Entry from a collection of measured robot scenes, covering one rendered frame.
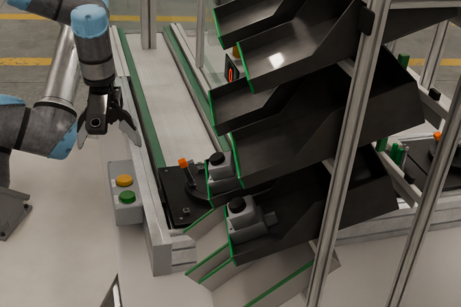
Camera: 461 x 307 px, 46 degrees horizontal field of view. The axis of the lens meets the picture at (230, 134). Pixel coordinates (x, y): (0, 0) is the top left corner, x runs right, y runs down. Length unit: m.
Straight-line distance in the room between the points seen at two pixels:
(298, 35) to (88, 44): 0.52
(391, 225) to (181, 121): 0.75
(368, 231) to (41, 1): 0.98
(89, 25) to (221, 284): 0.59
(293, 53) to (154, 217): 0.70
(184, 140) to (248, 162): 0.87
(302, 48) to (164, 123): 1.07
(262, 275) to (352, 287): 0.38
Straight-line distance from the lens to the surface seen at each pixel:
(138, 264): 1.37
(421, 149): 1.75
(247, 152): 0.87
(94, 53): 1.19
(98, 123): 1.22
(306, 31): 0.83
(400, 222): 1.53
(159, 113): 1.85
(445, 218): 1.61
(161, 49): 2.34
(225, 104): 1.00
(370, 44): 0.69
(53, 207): 1.56
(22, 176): 1.70
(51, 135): 1.46
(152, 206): 1.39
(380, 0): 0.67
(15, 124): 1.46
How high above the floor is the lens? 1.84
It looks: 32 degrees down
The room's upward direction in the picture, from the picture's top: 5 degrees clockwise
